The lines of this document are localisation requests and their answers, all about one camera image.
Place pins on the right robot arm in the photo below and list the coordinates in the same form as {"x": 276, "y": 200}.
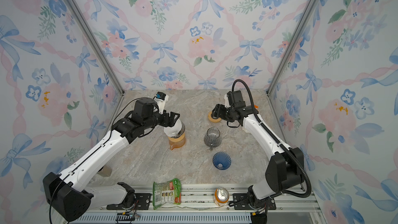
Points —
{"x": 285, "y": 171}

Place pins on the grey glass carafe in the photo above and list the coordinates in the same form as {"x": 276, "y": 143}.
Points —
{"x": 212, "y": 138}

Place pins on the orange soda can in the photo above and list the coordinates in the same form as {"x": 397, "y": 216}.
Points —
{"x": 221, "y": 196}

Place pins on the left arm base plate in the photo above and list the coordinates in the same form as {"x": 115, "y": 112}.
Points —
{"x": 142, "y": 201}

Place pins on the blue glass dripper cone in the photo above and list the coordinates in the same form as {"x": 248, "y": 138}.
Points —
{"x": 221, "y": 161}

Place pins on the green snack bag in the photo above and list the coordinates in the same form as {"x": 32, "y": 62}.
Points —
{"x": 168, "y": 192}

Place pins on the aluminium rail frame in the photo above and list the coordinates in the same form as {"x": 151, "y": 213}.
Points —
{"x": 198, "y": 207}

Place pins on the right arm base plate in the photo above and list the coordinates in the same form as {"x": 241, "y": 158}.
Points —
{"x": 248, "y": 202}

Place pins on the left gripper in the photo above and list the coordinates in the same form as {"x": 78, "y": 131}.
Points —
{"x": 171, "y": 123}

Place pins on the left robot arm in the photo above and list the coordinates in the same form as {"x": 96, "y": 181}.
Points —
{"x": 67, "y": 192}

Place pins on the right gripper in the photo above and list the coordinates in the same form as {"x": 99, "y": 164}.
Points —
{"x": 218, "y": 113}

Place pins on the orange glass carafe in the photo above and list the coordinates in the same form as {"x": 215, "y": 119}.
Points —
{"x": 176, "y": 143}

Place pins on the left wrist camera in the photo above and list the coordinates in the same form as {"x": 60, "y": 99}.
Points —
{"x": 161, "y": 99}

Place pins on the grey glass dripper cone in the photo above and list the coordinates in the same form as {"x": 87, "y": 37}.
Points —
{"x": 176, "y": 134}

